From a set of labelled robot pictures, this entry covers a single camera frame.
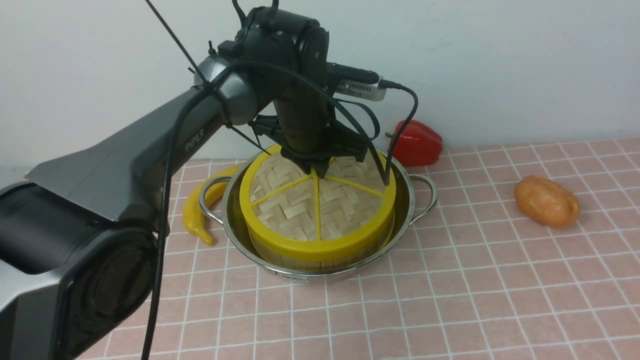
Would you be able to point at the orange potato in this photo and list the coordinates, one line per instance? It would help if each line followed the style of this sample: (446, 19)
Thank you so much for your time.
(546, 202)

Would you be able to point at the red bell pepper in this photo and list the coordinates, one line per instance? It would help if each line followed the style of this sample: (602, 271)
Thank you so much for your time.
(418, 145)

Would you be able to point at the yellow bamboo steamer lid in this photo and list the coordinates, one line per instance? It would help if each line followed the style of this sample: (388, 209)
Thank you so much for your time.
(275, 188)

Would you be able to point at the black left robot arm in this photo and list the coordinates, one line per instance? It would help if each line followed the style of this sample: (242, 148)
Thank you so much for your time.
(82, 239)

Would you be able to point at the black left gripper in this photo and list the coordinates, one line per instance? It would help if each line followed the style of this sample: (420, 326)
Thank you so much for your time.
(310, 135)

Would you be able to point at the pink checkered tablecloth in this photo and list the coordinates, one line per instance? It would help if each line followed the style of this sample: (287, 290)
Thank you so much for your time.
(475, 279)

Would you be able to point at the yellow bamboo steamer basket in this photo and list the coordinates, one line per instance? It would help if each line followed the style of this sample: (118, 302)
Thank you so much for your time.
(320, 243)

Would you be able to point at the stainless steel pot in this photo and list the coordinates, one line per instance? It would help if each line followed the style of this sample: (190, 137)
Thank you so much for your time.
(237, 230)

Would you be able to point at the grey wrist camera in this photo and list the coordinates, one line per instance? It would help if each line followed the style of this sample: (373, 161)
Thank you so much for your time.
(357, 85)

